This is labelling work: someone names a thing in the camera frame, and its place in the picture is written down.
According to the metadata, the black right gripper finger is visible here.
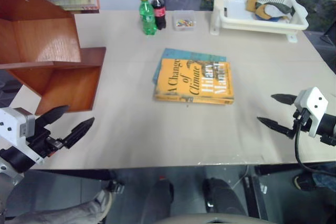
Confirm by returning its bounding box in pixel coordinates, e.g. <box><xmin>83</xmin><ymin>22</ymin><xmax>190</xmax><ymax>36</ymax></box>
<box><xmin>256</xmin><ymin>116</ymin><xmax>293</xmax><ymax>138</ymax></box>
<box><xmin>270</xmin><ymin>93</ymin><xmax>297</xmax><ymax>105</ymax></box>

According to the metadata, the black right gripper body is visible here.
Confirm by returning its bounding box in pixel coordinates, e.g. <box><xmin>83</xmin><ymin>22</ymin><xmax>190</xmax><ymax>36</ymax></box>
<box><xmin>289</xmin><ymin>108</ymin><xmax>313</xmax><ymax>138</ymax></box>

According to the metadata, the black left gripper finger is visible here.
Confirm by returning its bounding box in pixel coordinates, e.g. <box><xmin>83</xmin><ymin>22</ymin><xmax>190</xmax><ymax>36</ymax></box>
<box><xmin>62</xmin><ymin>117</ymin><xmax>96</xmax><ymax>150</ymax></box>
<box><xmin>35</xmin><ymin>105</ymin><xmax>70</xmax><ymax>131</ymax></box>

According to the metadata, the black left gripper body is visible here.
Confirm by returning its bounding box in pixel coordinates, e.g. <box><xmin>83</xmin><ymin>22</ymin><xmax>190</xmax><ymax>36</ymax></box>
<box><xmin>25</xmin><ymin>129</ymin><xmax>65</xmax><ymax>160</ymax></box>

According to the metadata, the brown wooden bookshelf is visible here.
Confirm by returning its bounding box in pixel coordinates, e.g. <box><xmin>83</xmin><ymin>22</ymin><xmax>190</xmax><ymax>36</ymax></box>
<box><xmin>0</xmin><ymin>0</ymin><xmax>107</xmax><ymax>116</ymax></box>

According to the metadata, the orange hardcover book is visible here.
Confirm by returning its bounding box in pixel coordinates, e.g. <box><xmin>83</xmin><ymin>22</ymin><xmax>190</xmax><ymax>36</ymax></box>
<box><xmin>153</xmin><ymin>58</ymin><xmax>235</xmax><ymax>106</ymax></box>

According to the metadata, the blue book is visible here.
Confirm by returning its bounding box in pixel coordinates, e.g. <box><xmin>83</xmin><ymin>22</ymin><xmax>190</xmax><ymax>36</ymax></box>
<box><xmin>152</xmin><ymin>48</ymin><xmax>227</xmax><ymax>83</ymax></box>

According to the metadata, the black shoe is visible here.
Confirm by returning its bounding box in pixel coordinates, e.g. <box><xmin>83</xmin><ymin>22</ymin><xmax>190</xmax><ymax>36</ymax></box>
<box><xmin>292</xmin><ymin>173</ymin><xmax>317</xmax><ymax>193</ymax></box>

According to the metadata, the blue jeans leg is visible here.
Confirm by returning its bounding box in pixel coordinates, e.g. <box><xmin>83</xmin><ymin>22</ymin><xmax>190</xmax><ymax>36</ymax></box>
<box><xmin>311</xmin><ymin>165</ymin><xmax>336</xmax><ymax>194</ymax></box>

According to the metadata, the grey trousered leg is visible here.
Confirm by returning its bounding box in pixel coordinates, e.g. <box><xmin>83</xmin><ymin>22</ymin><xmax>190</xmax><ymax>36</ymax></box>
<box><xmin>4</xmin><ymin>189</ymin><xmax>114</xmax><ymax>224</ymax></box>

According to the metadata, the white fabric piece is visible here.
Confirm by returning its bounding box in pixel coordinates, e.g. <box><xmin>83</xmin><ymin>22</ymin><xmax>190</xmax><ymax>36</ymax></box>
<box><xmin>263</xmin><ymin>5</ymin><xmax>284</xmax><ymax>18</ymax></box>

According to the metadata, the white plastic basket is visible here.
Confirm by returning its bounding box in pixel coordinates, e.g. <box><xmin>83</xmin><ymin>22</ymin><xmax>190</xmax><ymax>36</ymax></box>
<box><xmin>209</xmin><ymin>0</ymin><xmax>310</xmax><ymax>44</ymax></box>

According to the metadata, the dark green fabric piece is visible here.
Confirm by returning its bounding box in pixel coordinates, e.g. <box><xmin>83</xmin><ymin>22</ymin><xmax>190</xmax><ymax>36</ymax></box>
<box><xmin>264</xmin><ymin>2</ymin><xmax>297</xmax><ymax>15</ymax></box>

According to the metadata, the clear plastic box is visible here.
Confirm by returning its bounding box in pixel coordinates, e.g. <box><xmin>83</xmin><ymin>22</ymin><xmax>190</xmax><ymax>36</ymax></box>
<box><xmin>172</xmin><ymin>9</ymin><xmax>197</xmax><ymax>33</ymax></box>

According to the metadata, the green plastic bottle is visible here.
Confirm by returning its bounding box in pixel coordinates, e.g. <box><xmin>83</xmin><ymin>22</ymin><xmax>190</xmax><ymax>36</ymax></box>
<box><xmin>138</xmin><ymin>0</ymin><xmax>159</xmax><ymax>36</ymax></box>

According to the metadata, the cola bottle red cap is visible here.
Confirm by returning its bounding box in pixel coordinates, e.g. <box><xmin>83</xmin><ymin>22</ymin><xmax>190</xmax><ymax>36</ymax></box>
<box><xmin>151</xmin><ymin>0</ymin><xmax>167</xmax><ymax>31</ymax></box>

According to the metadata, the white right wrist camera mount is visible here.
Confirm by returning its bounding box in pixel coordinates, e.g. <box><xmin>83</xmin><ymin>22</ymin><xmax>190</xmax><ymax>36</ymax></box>
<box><xmin>293</xmin><ymin>87</ymin><xmax>329</xmax><ymax>138</ymax></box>

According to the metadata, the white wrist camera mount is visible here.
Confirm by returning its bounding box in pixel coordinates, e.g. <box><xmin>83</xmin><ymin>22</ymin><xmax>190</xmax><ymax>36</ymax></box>
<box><xmin>293</xmin><ymin>87</ymin><xmax>329</xmax><ymax>138</ymax></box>
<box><xmin>0</xmin><ymin>107</ymin><xmax>45</xmax><ymax>166</ymax></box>

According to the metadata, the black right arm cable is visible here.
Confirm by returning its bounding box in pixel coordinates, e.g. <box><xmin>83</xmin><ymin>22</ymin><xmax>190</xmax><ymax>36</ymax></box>
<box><xmin>294</xmin><ymin>108</ymin><xmax>336</xmax><ymax>175</ymax></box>

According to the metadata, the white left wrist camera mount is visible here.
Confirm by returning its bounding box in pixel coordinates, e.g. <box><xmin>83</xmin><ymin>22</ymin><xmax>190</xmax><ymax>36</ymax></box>
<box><xmin>0</xmin><ymin>107</ymin><xmax>45</xmax><ymax>166</ymax></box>

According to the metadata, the black table frame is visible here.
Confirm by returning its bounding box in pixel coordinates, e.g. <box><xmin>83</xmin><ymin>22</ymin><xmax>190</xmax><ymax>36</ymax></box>
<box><xmin>33</xmin><ymin>168</ymin><xmax>125</xmax><ymax>193</ymax></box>

